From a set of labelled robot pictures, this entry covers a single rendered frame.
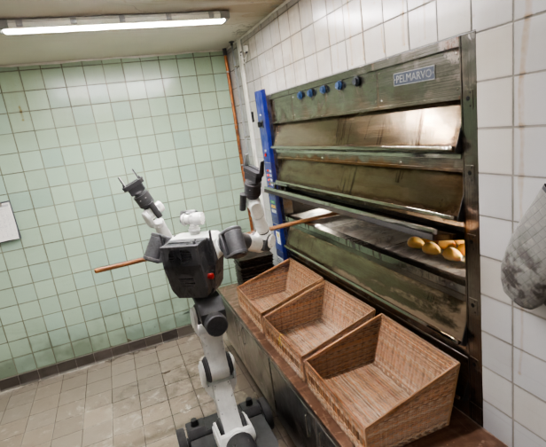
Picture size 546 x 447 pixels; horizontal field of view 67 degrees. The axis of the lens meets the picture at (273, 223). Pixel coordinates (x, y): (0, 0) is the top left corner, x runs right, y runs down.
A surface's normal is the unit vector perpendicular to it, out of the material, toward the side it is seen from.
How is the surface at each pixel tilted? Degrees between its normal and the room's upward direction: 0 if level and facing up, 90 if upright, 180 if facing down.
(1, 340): 90
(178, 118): 90
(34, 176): 90
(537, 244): 85
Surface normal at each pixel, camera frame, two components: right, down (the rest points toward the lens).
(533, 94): -0.92, 0.21
